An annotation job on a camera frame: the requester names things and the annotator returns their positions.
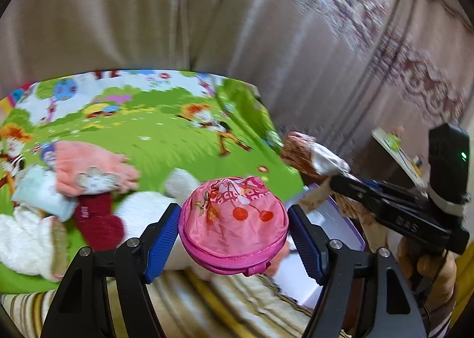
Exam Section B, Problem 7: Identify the white plush cloth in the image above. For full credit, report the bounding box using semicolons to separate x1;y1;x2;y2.
0;206;71;283

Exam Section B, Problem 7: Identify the striped beige bedding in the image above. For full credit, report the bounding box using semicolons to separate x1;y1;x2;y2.
0;267;315;338

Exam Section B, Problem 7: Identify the dark red knit sock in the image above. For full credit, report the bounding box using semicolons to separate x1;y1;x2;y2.
72;193;124;251

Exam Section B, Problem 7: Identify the pink round zip pouch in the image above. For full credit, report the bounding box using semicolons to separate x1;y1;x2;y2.
178;176;290;276

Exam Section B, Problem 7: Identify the pink knitted glove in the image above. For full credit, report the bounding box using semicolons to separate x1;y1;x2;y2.
55;141;140;198

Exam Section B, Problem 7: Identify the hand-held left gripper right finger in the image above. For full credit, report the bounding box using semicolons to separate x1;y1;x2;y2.
287;205;428;338

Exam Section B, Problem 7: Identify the white fluffy cloth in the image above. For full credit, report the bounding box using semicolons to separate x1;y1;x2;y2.
115;168;208;272

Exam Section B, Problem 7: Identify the green cartoon printed blanket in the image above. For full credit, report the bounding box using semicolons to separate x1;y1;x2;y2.
0;69;308;294

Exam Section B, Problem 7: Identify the purple cardboard box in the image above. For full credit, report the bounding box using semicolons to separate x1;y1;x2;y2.
274;184;367;309

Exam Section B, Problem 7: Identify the brown patterned sock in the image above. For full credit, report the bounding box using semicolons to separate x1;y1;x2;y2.
280;131;374;220

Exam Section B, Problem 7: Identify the white pedestal table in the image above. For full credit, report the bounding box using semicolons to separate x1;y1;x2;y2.
371;127;426;188

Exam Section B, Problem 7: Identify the person's right hand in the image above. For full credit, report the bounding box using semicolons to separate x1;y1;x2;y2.
399;238;457;309

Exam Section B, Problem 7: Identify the light blue sock packet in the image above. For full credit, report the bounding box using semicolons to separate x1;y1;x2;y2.
11;168;80;222

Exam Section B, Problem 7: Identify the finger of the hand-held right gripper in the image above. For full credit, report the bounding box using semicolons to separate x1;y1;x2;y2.
329;174;393;213
350;174;426;194

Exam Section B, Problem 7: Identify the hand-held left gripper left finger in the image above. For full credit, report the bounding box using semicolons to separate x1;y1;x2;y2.
40;203;182;338

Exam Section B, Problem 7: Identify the beige lace-trimmed curtain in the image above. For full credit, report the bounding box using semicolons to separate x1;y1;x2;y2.
0;0;474;183

